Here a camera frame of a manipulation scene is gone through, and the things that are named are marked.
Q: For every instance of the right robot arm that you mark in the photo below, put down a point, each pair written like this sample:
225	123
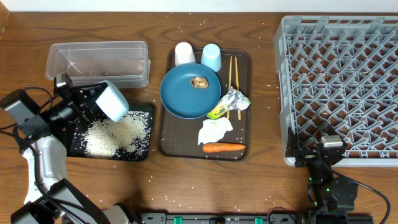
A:
332	195

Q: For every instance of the grey dishwasher rack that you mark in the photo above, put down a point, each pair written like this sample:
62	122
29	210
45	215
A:
340	71

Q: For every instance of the brown food scrap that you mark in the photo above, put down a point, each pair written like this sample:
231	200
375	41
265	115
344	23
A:
199	82

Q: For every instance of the light blue bowl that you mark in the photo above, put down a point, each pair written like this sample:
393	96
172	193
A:
112	102

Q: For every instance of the right wooden chopstick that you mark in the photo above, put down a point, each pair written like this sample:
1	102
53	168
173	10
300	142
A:
237	82

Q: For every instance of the white plastic cup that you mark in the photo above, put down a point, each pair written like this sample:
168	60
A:
184	54

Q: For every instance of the wooden chopstick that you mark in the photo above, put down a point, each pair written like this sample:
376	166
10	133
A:
237	82
229	78

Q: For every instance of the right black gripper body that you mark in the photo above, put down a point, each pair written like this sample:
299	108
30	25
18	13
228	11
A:
306	157

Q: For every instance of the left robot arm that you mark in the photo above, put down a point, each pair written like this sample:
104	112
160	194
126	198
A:
44	137

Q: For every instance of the white rice pile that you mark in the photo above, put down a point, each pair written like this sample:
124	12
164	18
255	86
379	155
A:
126	140

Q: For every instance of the left wooden chopstick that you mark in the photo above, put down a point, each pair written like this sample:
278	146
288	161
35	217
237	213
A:
229	78

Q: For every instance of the light blue plastic cup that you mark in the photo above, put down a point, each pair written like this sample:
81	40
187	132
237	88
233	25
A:
211	57

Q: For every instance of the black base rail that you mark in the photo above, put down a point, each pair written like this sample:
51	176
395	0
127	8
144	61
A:
272	218

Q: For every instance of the foil snack wrapper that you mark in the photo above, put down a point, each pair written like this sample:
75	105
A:
233	100

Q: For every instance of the dark blue plate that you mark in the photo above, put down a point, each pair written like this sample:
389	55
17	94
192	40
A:
183	100

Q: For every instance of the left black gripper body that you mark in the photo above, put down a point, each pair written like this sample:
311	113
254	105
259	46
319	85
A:
71	112

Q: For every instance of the crumpled white tissue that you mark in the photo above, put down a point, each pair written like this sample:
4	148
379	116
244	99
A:
213	130

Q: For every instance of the clear plastic bin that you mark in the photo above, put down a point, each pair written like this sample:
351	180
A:
124	63

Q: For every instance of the orange carrot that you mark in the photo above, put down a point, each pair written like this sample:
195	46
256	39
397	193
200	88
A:
222	147

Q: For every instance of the black waste tray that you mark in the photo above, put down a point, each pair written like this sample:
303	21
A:
77	128

